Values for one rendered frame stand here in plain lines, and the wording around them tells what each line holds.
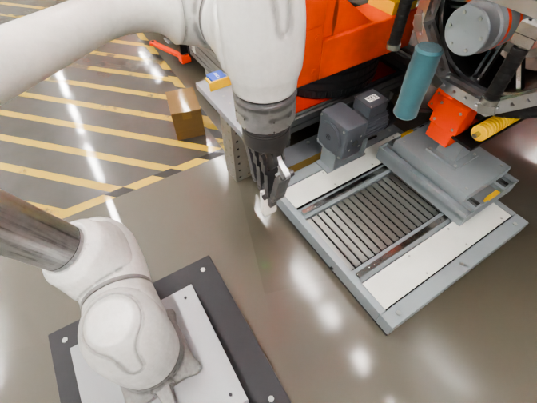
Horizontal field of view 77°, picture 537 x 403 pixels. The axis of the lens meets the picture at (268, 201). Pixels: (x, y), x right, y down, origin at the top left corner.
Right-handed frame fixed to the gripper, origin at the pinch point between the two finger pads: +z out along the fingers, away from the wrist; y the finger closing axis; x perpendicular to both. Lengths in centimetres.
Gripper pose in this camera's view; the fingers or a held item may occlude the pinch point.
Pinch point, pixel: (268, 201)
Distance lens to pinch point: 67.1
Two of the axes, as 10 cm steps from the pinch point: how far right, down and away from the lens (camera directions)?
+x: 8.4, -4.4, 3.2
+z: 0.2, 6.2, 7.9
